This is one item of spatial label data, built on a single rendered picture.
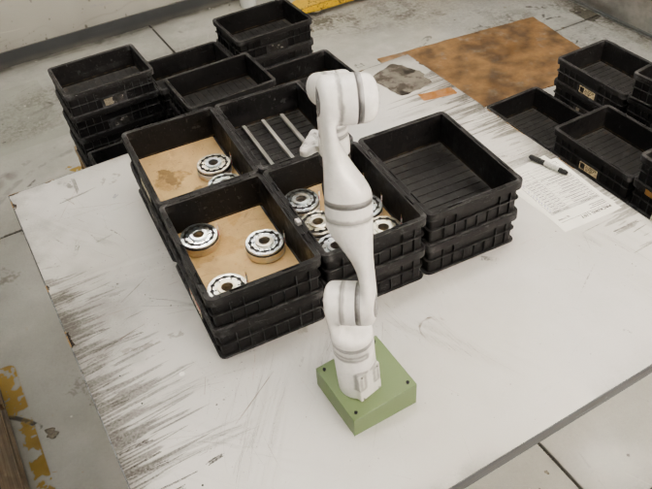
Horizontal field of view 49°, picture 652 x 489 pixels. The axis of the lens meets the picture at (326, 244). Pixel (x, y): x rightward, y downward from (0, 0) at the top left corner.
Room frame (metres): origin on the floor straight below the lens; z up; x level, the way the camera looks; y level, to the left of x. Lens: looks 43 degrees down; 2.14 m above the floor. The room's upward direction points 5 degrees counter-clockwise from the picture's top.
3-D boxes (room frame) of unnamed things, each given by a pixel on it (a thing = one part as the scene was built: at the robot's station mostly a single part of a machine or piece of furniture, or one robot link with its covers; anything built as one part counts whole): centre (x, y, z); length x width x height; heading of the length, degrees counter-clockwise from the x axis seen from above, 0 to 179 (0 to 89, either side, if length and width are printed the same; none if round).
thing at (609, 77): (2.79, -1.33, 0.31); 0.40 x 0.30 x 0.34; 27
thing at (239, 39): (3.29, 0.22, 0.37); 0.40 x 0.30 x 0.45; 117
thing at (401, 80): (2.45, -0.34, 0.71); 0.22 x 0.19 x 0.01; 27
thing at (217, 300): (1.38, 0.23, 0.92); 0.40 x 0.30 x 0.02; 23
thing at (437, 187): (1.62, -0.33, 0.87); 0.40 x 0.30 x 0.11; 23
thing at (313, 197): (1.57, 0.06, 0.86); 0.10 x 0.10 x 0.01
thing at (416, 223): (1.50, -0.05, 0.92); 0.40 x 0.30 x 0.02; 23
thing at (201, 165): (1.78, 0.32, 0.86); 0.10 x 0.10 x 0.01
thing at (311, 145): (1.41, -0.02, 1.17); 0.11 x 0.09 x 0.06; 68
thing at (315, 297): (1.38, 0.23, 0.76); 0.40 x 0.30 x 0.12; 23
